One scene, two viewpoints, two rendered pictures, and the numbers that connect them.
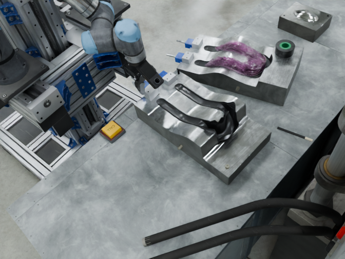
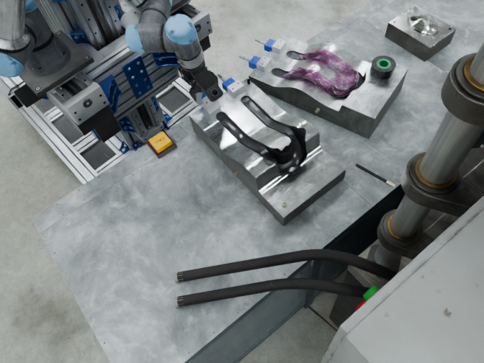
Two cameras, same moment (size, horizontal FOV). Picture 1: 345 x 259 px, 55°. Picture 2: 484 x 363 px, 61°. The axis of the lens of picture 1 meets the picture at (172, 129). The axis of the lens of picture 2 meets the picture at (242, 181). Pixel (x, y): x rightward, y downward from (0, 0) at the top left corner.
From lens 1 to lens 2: 14 cm
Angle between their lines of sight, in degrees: 7
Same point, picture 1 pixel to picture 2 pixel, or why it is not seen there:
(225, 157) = (284, 193)
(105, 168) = (147, 187)
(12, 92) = (47, 86)
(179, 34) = (274, 24)
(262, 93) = (345, 119)
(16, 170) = (60, 170)
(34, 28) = (80, 9)
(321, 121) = not seen: hidden behind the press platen
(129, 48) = (181, 51)
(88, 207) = (122, 229)
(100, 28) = (150, 21)
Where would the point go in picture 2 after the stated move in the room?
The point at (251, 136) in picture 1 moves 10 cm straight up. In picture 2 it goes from (320, 172) to (323, 154)
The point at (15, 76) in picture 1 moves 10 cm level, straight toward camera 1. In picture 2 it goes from (52, 66) to (60, 84)
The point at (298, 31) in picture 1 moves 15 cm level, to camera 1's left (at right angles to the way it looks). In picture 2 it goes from (409, 44) to (369, 47)
